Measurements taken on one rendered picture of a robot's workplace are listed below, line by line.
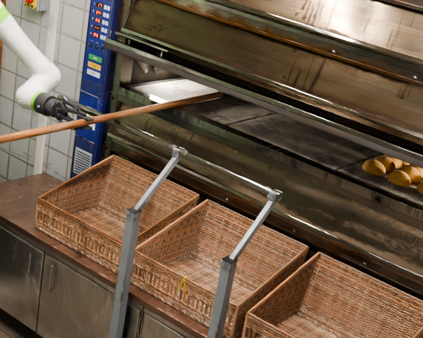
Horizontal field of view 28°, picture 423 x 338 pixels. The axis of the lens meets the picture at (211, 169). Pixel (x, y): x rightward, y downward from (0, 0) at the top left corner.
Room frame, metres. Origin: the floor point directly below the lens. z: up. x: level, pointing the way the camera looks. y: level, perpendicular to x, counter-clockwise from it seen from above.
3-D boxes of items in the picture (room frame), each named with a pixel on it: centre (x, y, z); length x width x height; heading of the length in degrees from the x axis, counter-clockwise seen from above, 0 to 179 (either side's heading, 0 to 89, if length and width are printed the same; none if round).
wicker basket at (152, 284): (3.14, -0.10, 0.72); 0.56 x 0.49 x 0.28; 55
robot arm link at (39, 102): (3.38, 0.73, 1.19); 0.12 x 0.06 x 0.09; 146
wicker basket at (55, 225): (3.48, 0.39, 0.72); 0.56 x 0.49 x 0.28; 56
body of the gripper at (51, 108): (3.33, 0.67, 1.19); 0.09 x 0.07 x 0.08; 56
